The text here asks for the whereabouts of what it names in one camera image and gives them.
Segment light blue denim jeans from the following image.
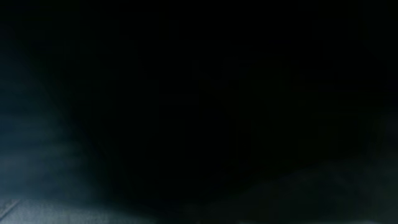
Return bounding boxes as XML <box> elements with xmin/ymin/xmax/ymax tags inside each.
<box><xmin>1</xmin><ymin>108</ymin><xmax>397</xmax><ymax>223</ymax></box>

